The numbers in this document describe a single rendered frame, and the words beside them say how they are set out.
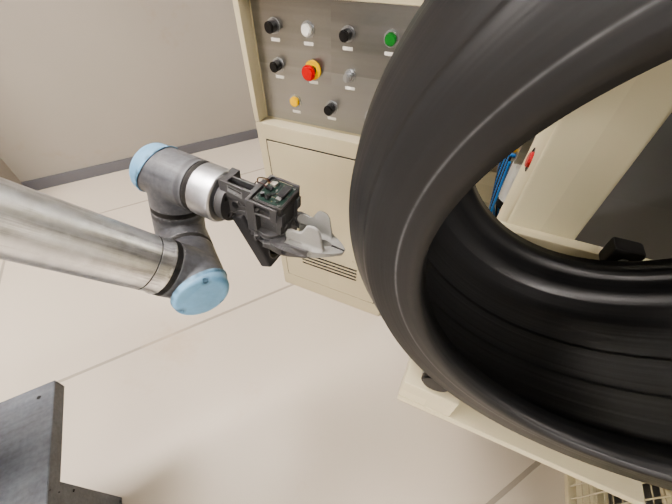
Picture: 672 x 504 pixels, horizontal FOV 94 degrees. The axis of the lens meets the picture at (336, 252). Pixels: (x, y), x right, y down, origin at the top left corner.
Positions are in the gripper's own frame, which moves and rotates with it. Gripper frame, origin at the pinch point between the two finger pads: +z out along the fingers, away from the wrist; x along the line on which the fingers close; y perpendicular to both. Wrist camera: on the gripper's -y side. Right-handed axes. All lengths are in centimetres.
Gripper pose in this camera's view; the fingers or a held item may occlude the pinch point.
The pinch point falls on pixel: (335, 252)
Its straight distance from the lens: 50.1
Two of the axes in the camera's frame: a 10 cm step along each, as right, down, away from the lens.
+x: 4.1, -6.6, 6.3
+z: 9.0, 3.8, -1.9
